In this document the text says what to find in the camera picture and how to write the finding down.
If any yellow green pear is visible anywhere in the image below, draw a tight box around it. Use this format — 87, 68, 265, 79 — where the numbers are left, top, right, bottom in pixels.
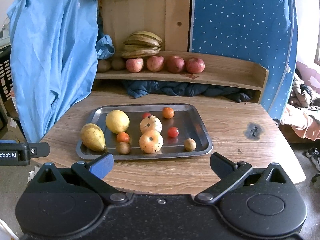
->
80, 123, 106, 152

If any small orange tangerine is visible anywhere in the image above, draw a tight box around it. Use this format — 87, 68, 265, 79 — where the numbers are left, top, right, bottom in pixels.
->
162, 107, 175, 119
116, 132, 130, 144

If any yellow lemon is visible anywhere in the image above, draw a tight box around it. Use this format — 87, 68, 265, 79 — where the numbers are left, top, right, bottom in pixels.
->
105, 109, 130, 134

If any orange persimmon fruit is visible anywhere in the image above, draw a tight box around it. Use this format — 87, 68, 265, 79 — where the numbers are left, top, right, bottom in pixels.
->
139, 130, 163, 154

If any small red tomato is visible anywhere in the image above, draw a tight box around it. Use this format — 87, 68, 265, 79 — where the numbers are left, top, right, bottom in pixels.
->
142, 112, 151, 119
168, 126, 180, 138

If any pale speckled round fruit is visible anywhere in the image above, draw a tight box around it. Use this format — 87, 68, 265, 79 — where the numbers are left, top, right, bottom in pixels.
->
139, 115, 162, 133

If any black crate left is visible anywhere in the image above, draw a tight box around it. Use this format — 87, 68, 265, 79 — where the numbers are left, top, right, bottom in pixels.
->
0, 45, 13, 102

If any metal baking tray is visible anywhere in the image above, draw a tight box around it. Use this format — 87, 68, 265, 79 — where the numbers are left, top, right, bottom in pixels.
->
86, 103, 213, 160

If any dark blue cloth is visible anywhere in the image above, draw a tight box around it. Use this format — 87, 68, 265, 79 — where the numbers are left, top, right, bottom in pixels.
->
124, 80, 253, 103

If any pile of clothes right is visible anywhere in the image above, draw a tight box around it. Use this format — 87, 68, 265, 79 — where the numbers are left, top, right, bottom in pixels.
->
279, 62, 319, 143

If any wooden raised shelf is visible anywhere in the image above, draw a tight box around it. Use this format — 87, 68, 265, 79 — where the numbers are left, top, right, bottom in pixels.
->
94, 50, 270, 104

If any brown kiwi left shelf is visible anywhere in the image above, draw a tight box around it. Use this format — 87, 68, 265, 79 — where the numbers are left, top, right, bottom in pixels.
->
97, 60, 112, 73

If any brown kiwi shelf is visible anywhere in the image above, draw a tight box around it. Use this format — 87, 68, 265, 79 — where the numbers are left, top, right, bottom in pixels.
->
97, 60, 112, 73
111, 58, 125, 70

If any brown kiwi right shelf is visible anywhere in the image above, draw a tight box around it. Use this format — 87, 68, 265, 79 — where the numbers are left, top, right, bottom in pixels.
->
111, 58, 125, 70

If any red apple far right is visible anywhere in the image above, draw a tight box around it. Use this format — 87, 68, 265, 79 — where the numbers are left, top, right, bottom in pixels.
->
186, 57, 205, 74

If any red apple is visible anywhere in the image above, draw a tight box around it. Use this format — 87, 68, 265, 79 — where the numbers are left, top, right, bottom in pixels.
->
166, 55, 185, 74
186, 57, 205, 74
146, 56, 164, 72
125, 58, 144, 73

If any red apple far left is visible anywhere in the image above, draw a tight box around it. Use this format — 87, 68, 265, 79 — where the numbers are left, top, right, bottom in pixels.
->
125, 58, 144, 73

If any light blue hanging garment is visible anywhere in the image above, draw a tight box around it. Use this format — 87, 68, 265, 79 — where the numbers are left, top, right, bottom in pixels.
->
7, 0, 114, 142

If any bunch of ripe bananas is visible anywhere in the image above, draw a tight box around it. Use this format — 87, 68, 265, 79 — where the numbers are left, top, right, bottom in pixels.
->
121, 31, 163, 59

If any blue starry panel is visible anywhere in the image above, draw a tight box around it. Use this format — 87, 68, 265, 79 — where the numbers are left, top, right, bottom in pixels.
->
189, 0, 297, 119

